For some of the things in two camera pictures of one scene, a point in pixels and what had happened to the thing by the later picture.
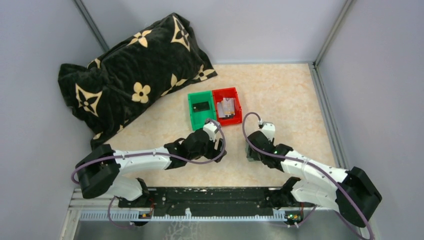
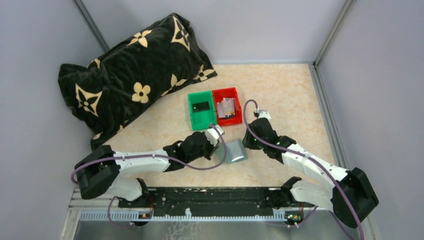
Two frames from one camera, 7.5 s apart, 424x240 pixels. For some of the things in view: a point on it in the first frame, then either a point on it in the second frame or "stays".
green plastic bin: x=198 y=118 stays
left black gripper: x=214 y=153 stays
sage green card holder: x=251 y=154 -> x=235 y=152
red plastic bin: x=218 y=95 stays
